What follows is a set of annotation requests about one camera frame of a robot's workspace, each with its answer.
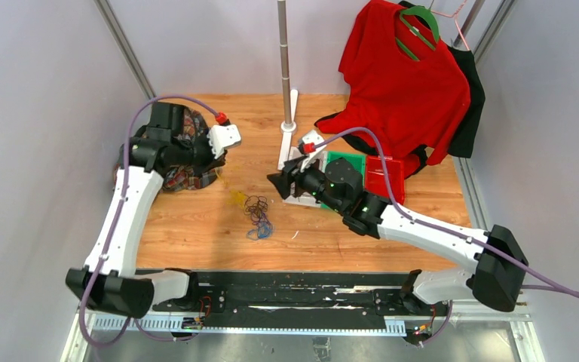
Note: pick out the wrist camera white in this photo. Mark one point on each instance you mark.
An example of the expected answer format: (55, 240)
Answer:
(310, 147)
(222, 138)

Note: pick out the white plastic bin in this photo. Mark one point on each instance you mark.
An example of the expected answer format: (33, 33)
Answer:
(306, 200)

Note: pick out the black t-shirt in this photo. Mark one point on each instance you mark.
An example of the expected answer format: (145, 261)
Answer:
(467, 110)

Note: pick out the aluminium frame post right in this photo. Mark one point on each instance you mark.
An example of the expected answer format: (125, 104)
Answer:
(496, 21)

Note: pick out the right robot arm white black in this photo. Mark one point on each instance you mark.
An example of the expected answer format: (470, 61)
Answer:
(491, 266)

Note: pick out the red t-shirt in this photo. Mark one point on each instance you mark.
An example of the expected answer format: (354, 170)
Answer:
(372, 65)

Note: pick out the metal pole with white base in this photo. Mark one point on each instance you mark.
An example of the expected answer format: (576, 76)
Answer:
(290, 96)

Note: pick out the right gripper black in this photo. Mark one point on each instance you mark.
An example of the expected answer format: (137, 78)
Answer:
(282, 180)

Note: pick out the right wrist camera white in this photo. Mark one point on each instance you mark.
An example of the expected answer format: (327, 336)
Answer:
(310, 147)

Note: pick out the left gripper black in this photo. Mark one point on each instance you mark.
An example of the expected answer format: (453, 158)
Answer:
(211, 163)

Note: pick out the green plastic bin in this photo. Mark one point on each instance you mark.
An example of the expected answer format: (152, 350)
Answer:
(357, 161)

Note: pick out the aluminium frame post left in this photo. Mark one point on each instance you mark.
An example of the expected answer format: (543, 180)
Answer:
(115, 28)

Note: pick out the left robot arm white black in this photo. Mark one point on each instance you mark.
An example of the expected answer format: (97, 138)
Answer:
(108, 281)

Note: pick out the plaid flannel shirt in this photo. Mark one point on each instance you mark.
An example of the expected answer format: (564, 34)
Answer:
(166, 144)

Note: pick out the aluminium frame post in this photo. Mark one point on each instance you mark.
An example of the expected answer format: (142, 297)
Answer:
(115, 28)
(496, 21)

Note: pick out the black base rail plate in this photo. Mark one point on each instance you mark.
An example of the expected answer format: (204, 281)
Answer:
(285, 300)

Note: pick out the pink wire hanger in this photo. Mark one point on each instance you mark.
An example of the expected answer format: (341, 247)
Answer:
(450, 20)

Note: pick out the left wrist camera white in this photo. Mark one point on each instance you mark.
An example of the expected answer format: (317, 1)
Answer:
(222, 138)

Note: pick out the green clothes hanger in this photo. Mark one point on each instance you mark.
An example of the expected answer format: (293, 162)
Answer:
(416, 34)

